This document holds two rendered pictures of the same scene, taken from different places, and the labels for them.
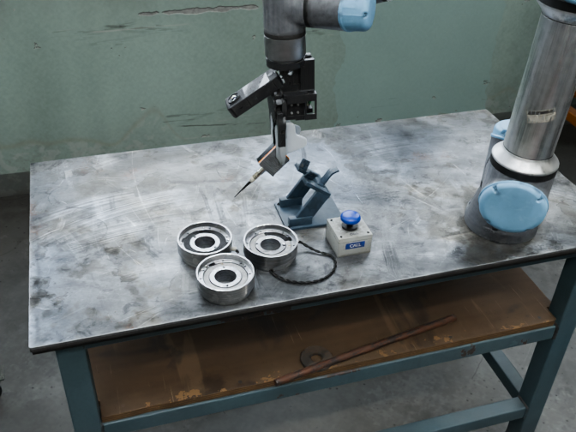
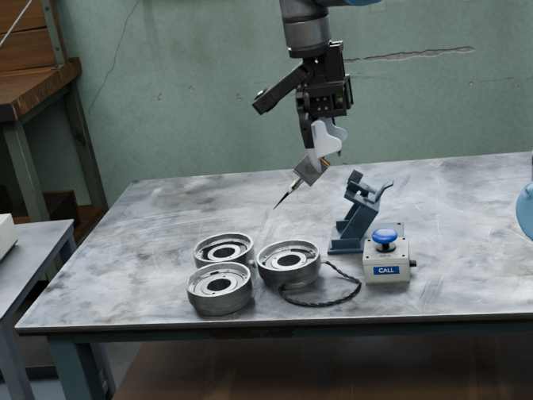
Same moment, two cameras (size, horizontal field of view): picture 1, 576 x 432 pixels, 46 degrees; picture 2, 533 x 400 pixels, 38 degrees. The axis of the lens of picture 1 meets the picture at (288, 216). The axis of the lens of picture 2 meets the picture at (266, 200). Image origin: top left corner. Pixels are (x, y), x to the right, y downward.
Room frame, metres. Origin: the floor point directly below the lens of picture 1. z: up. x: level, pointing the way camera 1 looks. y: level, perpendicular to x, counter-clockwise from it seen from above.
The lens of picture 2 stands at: (0.07, -0.54, 1.43)
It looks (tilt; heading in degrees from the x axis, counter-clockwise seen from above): 24 degrees down; 32
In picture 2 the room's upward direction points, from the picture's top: 9 degrees counter-clockwise
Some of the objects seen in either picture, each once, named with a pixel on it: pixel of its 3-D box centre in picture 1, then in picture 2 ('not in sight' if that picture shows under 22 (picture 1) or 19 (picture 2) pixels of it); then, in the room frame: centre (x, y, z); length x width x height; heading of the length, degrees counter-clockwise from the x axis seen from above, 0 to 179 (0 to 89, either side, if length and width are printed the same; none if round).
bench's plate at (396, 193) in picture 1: (315, 201); (387, 228); (1.23, -0.06, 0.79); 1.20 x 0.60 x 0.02; 108
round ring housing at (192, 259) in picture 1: (205, 245); (224, 256); (1.02, 0.16, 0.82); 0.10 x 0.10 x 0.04
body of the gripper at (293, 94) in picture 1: (290, 87); (320, 81); (1.17, 0.01, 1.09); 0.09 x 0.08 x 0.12; 103
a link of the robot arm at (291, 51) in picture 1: (285, 45); (308, 32); (1.17, 0.02, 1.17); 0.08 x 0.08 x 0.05
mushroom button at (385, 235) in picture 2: (350, 224); (385, 245); (1.07, -0.12, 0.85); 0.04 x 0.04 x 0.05
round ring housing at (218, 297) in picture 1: (225, 279); (220, 289); (0.93, 0.11, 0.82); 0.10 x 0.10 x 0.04
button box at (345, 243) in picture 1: (351, 234); (390, 259); (1.07, -0.13, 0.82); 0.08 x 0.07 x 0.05; 108
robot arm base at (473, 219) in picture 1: (505, 203); not in sight; (1.17, -0.45, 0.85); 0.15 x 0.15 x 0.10
